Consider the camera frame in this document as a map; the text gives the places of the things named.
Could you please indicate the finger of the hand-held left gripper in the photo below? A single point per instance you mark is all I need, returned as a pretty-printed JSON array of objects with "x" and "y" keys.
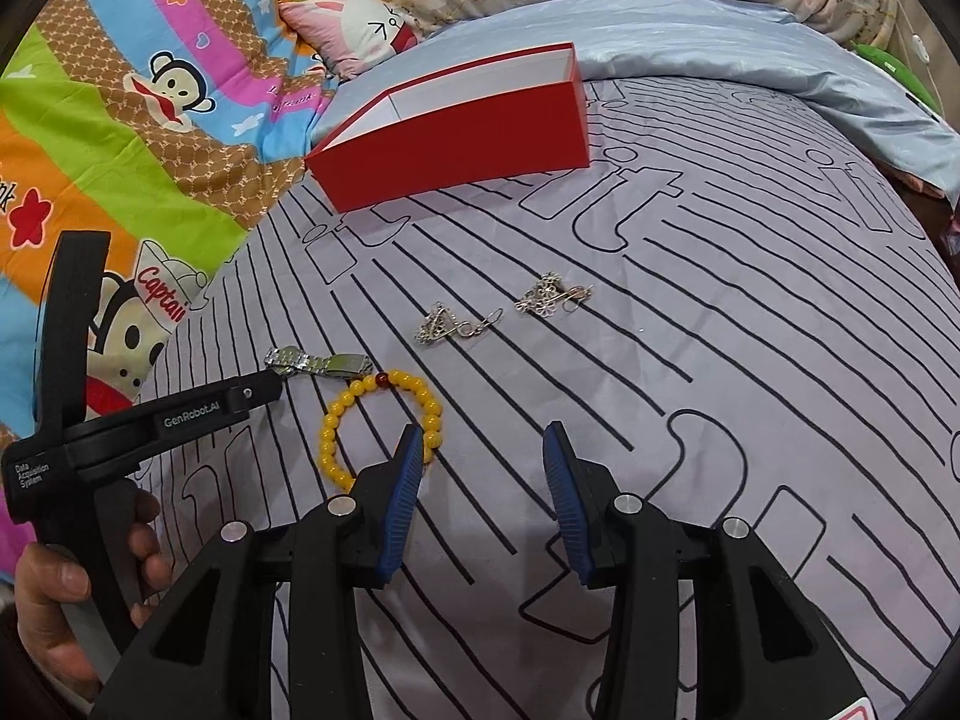
[{"x": 259, "y": 394}]

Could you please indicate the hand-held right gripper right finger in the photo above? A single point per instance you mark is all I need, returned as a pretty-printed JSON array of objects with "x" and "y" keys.
[{"x": 566, "y": 510}]

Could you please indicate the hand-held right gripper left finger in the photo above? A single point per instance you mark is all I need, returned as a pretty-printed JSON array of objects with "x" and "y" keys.
[{"x": 401, "y": 502}]

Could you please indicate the silver metal watch band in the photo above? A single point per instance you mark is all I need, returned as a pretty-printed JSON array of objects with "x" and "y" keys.
[{"x": 300, "y": 361}]

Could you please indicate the red cardboard box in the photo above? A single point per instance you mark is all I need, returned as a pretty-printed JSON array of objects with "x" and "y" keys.
[{"x": 465, "y": 142}]

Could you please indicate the person's left hand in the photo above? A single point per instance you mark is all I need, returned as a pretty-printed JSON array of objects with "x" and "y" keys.
[{"x": 52, "y": 600}]

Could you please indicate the silver triangle earring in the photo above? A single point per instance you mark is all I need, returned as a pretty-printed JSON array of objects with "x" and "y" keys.
[{"x": 439, "y": 326}]

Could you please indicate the silver flower earring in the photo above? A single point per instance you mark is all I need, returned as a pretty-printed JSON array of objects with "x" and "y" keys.
[{"x": 544, "y": 296}]

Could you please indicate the colourful monkey printed blanket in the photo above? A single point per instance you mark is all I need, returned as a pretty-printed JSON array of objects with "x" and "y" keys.
[{"x": 150, "y": 127}]

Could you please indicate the pink cartoon pillow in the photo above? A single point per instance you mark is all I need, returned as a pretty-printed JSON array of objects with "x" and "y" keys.
[{"x": 352, "y": 30}]

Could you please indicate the light blue satin blanket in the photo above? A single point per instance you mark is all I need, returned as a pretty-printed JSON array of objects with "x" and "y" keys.
[{"x": 750, "y": 37}]

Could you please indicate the green plastic object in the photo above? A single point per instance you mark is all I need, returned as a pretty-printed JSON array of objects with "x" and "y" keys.
[{"x": 892, "y": 71}]

